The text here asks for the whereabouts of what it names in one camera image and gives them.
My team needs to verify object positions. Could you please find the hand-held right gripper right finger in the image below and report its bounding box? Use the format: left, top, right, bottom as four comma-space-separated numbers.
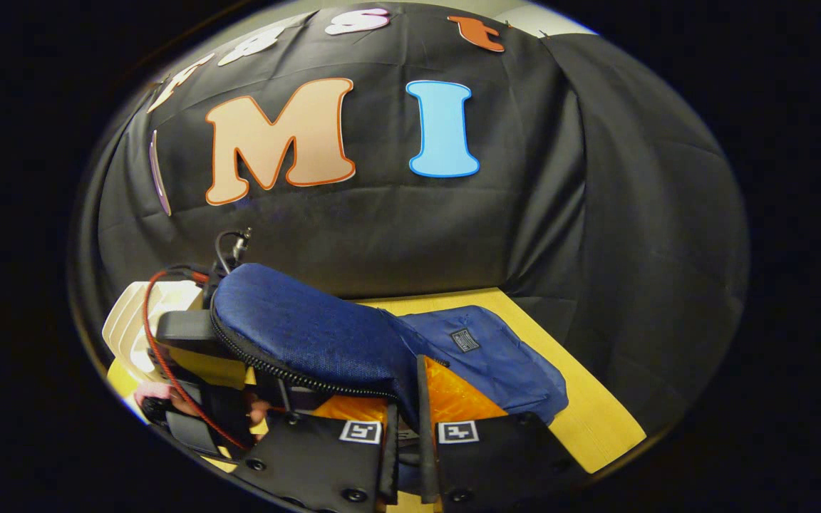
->
414, 354, 584, 513

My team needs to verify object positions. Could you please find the black cable with metal plug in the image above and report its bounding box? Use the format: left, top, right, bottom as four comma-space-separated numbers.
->
214, 227, 254, 277

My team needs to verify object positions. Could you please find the blue schoolbag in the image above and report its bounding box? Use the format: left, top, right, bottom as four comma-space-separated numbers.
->
207, 264, 569, 428

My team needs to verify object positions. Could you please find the black backdrop cloth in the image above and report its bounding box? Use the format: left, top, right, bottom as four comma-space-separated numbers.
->
72, 4, 750, 442

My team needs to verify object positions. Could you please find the red cable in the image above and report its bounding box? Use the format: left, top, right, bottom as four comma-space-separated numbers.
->
142, 269, 249, 451

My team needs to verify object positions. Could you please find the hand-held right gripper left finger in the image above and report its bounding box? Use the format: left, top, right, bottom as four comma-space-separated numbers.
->
232, 394, 401, 512

